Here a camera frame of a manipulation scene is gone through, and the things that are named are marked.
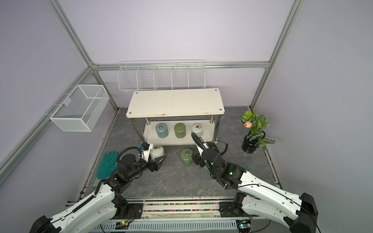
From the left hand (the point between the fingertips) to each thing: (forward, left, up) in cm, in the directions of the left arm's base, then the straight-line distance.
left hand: (161, 153), depth 78 cm
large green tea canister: (+1, -13, -7) cm, 15 cm away
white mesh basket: (+27, +46, +11) cm, 55 cm away
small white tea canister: (+16, -21, 0) cm, 26 cm away
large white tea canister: (-1, +2, +5) cm, 6 cm away
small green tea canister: (+17, -10, -3) cm, 20 cm away
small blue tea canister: (+18, +1, -2) cm, 18 cm away
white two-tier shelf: (+12, -6, +16) cm, 21 cm away
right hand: (0, -22, +5) cm, 22 cm away
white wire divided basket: (+51, +6, +16) cm, 54 cm away
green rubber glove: (+2, +36, -15) cm, 39 cm away
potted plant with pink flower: (+1, -50, +8) cm, 50 cm away
